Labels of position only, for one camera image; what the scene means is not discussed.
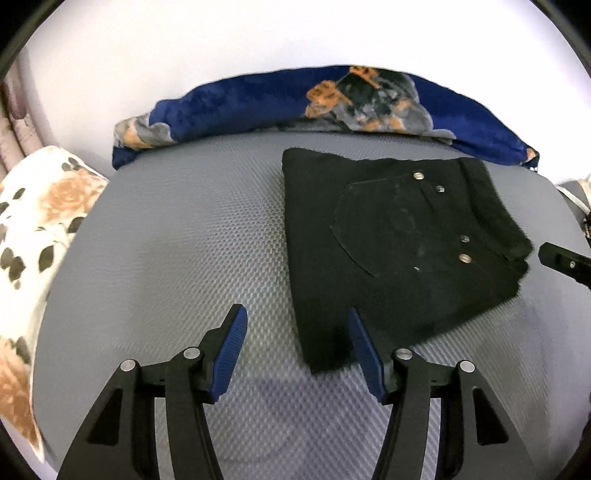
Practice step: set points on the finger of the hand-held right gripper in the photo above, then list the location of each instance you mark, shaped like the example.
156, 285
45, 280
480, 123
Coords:
565, 263

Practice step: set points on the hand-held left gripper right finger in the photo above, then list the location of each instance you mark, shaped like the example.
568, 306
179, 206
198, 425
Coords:
365, 357

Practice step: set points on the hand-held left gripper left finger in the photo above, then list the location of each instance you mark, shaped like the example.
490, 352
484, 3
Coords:
228, 350

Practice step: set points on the black pants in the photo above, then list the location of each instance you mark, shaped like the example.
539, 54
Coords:
392, 230

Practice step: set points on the grey textured mattress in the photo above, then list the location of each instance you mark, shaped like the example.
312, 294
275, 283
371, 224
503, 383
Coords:
161, 230

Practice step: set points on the white floral pillow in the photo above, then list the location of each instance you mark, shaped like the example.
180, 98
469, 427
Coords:
41, 207

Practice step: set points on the blue floral blanket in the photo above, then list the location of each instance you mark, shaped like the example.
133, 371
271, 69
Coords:
231, 106

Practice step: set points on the pale pink curtain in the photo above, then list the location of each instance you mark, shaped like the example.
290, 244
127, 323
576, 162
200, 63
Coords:
18, 120

